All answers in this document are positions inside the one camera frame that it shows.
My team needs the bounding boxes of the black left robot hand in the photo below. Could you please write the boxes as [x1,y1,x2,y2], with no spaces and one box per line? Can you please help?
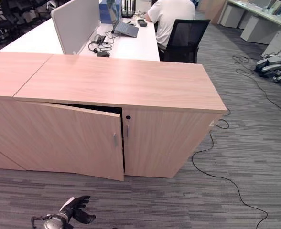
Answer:
[59,195,97,225]

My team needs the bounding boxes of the wooden cabinet door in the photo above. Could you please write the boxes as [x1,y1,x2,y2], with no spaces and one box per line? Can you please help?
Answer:
[16,100,125,182]

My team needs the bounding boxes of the light wooden office cabinet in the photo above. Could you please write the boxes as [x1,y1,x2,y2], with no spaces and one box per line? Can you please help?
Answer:
[13,54,228,182]

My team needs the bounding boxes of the light wooden side cabinet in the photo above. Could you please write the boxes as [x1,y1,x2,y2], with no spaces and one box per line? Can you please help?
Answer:
[0,51,54,172]

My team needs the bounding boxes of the white office desk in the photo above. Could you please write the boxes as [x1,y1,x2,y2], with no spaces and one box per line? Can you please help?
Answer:
[79,17,161,62]
[0,18,65,55]

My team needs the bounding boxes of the black mesh office chair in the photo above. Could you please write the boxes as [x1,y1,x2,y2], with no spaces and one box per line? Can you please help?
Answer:
[159,19,211,64]

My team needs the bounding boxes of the grey desk divider panel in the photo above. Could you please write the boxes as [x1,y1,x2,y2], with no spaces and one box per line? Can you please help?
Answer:
[50,0,101,56]

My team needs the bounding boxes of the dark open laptop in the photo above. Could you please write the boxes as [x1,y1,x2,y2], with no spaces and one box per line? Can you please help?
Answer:
[110,4,140,39]

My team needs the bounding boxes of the blue cardboard box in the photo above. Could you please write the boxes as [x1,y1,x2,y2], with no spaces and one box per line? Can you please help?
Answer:
[98,0,122,25]

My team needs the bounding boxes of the black router with antennas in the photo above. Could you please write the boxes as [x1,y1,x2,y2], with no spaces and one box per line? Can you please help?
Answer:
[121,0,138,19]

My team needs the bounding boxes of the person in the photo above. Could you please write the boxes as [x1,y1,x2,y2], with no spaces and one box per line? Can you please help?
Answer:
[143,0,197,51]

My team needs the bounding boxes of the silver quadruped robot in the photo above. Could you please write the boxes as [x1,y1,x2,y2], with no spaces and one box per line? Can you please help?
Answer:
[254,51,281,83]

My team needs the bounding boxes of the wooden partition panel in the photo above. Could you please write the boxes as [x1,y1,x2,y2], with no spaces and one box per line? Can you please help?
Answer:
[198,0,227,25]

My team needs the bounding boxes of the long pale green desk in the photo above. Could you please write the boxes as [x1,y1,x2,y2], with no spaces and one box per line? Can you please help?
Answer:
[226,0,281,33]

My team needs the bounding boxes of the thick black floor cable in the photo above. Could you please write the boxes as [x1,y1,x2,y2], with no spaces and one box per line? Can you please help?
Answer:
[191,106,269,229]

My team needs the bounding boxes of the black headset with cables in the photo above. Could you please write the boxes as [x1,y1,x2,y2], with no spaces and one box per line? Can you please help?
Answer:
[87,30,115,53]

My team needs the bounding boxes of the thin black floor cable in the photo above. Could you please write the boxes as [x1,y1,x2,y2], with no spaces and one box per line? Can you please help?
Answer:
[232,55,281,119]

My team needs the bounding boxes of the white drawer pedestal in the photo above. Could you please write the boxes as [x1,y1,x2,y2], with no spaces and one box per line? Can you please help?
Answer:
[240,15,279,45]
[260,30,281,58]
[219,4,247,29]

